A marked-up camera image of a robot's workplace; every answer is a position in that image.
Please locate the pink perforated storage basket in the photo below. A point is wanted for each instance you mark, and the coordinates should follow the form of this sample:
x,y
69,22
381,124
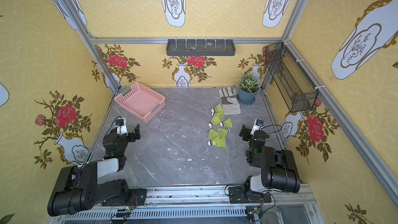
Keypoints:
x,y
140,101

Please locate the small circuit board left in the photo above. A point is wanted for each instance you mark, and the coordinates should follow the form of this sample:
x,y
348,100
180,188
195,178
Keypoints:
x,y
123,213

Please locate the small circuit board right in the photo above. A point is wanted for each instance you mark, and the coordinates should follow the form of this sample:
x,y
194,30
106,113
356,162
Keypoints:
x,y
252,214

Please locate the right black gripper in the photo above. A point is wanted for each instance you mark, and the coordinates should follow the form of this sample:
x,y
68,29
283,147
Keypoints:
x,y
249,134

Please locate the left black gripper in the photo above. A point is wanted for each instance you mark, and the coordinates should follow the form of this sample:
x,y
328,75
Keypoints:
x,y
130,135

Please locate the green plant in blue pot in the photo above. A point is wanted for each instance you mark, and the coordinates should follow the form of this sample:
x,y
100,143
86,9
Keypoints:
x,y
248,87

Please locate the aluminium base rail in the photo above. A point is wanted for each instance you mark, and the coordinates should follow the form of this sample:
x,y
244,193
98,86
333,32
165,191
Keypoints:
x,y
174,202

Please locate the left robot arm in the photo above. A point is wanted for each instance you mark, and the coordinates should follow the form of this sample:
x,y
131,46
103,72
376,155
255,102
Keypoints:
x,y
77,188

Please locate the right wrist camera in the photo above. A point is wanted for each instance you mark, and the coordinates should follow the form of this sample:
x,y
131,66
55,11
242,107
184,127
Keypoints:
x,y
258,124

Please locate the yellow shuttlecock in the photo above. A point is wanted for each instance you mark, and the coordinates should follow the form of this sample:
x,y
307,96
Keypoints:
x,y
218,142
217,119
227,123
217,109
222,132
212,134

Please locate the black wire mesh basket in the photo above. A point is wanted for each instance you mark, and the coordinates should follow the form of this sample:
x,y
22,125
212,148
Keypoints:
x,y
296,88

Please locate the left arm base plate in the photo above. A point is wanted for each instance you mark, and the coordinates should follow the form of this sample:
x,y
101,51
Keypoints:
x,y
135,197

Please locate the grey white work glove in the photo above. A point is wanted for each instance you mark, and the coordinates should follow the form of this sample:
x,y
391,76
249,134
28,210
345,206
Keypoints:
x,y
229,101

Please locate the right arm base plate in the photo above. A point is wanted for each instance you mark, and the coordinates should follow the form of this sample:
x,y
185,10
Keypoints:
x,y
243,195

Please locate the small circuit board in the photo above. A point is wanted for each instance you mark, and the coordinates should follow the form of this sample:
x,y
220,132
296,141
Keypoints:
x,y
252,214
123,213

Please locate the grey wall shelf tray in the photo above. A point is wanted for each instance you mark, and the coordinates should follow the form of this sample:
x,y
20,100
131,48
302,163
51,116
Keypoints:
x,y
200,47

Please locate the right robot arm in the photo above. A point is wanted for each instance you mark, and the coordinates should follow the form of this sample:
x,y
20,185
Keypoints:
x,y
278,167

